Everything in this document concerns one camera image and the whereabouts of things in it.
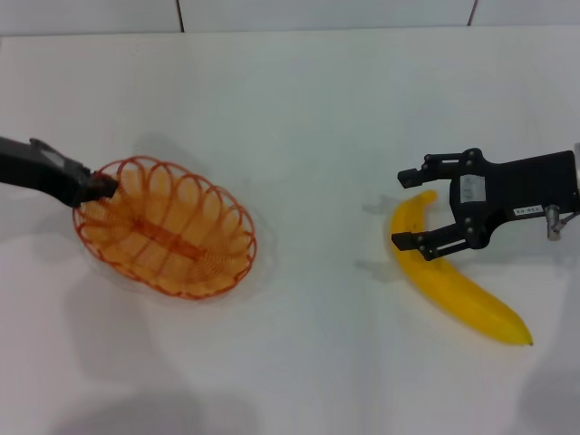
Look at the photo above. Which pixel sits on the orange woven plastic basket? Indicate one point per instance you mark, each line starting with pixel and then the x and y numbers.
pixel 172 235

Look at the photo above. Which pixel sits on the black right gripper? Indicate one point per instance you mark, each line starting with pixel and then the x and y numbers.
pixel 516 190

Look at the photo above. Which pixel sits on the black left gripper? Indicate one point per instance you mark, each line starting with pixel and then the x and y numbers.
pixel 36 170

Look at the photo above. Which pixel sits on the yellow banana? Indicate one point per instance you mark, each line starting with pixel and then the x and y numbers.
pixel 457 290

